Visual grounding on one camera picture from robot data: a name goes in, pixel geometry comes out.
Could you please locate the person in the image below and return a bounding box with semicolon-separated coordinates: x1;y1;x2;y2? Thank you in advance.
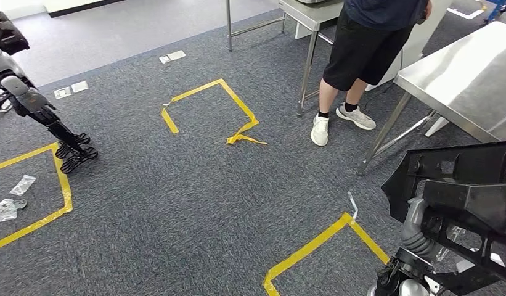
309;0;434;147

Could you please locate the stainless steel table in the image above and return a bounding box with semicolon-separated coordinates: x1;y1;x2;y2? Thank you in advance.
226;0;345;118

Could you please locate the clear plastic bag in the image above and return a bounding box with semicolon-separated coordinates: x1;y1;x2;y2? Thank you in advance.
0;198;28;224
9;174;38;197

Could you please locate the torn yellow floor tape marking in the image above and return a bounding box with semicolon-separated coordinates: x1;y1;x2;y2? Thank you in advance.
161;78;268;146

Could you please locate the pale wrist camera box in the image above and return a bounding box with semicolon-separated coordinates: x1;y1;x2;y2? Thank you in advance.
455;252;506;274

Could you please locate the white tape strip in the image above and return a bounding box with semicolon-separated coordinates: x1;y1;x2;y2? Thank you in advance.
348;191;359;224

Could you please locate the stainless steel workbench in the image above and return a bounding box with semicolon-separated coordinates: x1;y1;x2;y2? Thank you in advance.
356;21;506;177

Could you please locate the grey black humanoid robot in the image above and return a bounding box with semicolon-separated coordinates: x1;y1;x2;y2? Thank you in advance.
0;7;100;175

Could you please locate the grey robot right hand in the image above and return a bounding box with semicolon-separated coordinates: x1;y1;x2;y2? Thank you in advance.
402;197;467;262

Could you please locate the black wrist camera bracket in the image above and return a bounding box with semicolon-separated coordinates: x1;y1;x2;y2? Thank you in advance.
430;265;502;296

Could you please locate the black plastic frame part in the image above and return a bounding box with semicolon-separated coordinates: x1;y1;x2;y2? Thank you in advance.
381;141;506;284

